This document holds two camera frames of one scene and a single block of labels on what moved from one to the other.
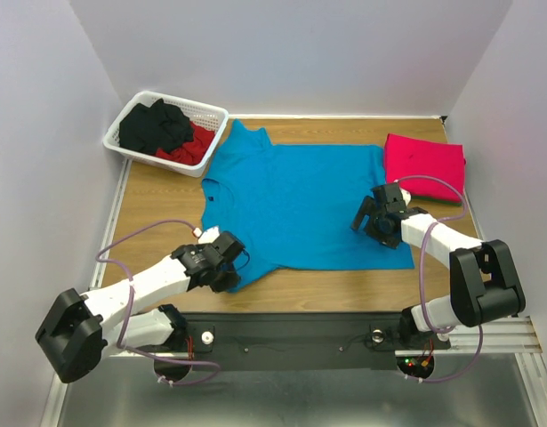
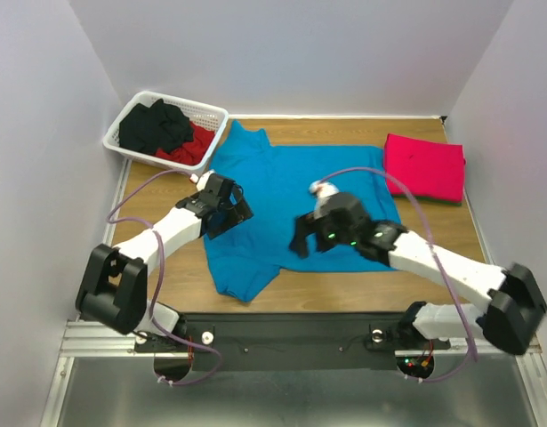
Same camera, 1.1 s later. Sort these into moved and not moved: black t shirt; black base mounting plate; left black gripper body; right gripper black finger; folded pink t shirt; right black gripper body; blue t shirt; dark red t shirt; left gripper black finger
Moved: right gripper black finger; left black gripper body; left gripper black finger; right black gripper body
Not moved: blue t shirt; black base mounting plate; folded pink t shirt; black t shirt; dark red t shirt
